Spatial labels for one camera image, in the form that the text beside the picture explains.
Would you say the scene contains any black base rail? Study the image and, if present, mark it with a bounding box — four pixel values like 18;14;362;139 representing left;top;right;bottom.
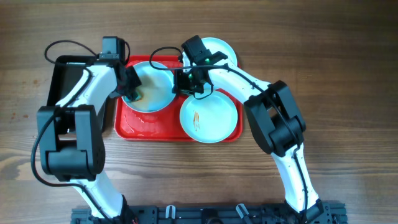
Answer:
70;202;348;224

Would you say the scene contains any light blue plate top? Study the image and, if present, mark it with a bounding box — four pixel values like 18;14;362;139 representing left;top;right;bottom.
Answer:
180;35;238;67

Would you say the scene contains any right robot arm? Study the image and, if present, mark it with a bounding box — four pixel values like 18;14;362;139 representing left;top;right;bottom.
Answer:
175;35;323;223

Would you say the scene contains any light blue plate bottom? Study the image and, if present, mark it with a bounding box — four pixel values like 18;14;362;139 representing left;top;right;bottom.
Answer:
179;90;238;144

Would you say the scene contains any black rectangular water tray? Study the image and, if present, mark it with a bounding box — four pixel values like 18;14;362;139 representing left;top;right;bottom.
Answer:
45;55;108;131

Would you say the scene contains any light blue plate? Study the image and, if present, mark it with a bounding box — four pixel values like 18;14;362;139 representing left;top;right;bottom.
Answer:
179;90;238;144
122;61;176;113
180;35;238;67

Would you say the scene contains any red plastic tray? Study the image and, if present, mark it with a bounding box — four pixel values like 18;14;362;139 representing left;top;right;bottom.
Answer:
114;55;243;142

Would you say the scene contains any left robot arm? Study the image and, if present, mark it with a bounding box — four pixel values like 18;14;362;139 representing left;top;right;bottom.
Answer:
30;36;141;223

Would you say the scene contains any green yellow sponge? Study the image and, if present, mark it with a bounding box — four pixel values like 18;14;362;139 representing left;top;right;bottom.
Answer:
125;90;142;102

